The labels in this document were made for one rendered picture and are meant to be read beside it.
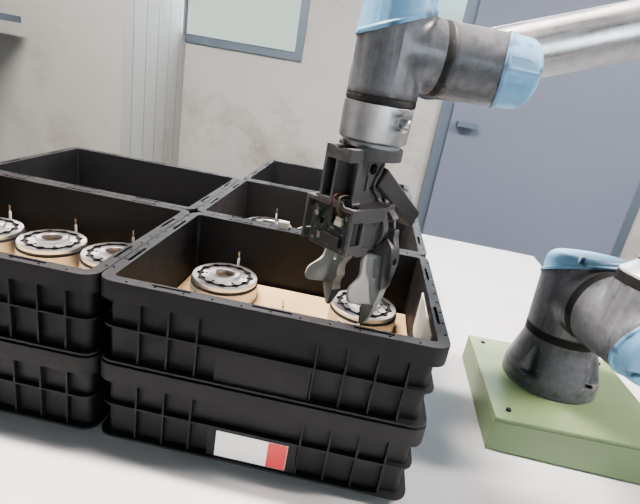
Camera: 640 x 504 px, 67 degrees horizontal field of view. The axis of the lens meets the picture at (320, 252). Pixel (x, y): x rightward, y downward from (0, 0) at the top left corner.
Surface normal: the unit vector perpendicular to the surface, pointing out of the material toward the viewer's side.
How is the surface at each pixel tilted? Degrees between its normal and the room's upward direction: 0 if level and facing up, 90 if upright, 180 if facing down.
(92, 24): 90
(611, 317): 81
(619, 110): 90
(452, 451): 0
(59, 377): 90
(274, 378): 90
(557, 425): 2
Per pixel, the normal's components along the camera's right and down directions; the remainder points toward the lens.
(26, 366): -0.12, 0.33
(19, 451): 0.16, -0.93
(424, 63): 0.07, 0.62
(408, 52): 0.14, 0.43
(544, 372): -0.53, -0.11
